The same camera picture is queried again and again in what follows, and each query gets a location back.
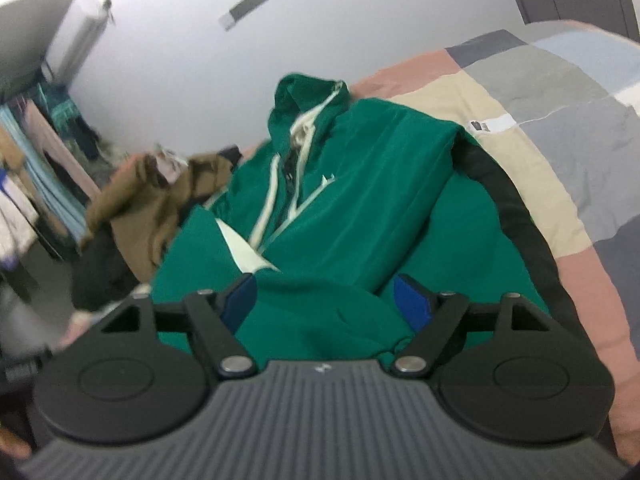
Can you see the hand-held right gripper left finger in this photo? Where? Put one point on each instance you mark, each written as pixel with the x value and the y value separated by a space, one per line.
pixel 240 300

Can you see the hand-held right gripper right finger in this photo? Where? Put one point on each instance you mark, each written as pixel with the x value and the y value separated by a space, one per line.
pixel 412 302

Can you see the green hoodie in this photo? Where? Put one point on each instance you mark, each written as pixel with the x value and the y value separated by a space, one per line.
pixel 360 200

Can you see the dark cloth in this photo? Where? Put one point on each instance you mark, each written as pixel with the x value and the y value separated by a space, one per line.
pixel 105 275

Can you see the white puffer jacket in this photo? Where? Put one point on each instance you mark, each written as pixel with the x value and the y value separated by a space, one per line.
pixel 15 220

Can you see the brown jacket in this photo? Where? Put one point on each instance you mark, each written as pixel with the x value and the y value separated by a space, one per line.
pixel 145 210

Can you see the black garment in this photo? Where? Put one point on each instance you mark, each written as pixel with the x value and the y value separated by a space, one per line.
pixel 505 200

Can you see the tan coat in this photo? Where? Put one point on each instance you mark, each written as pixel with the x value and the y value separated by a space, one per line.
pixel 10 155

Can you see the beige pink pants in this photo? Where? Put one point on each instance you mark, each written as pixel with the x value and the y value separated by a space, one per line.
pixel 55 145

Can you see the dark hanging garment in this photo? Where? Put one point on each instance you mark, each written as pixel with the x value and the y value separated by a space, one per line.
pixel 90 140

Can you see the teal garment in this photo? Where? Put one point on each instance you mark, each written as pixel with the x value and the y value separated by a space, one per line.
pixel 57 105

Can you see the patchwork blanket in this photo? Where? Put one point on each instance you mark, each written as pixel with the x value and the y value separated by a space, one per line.
pixel 575 125

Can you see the white air conditioner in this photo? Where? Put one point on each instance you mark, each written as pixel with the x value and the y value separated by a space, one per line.
pixel 80 40

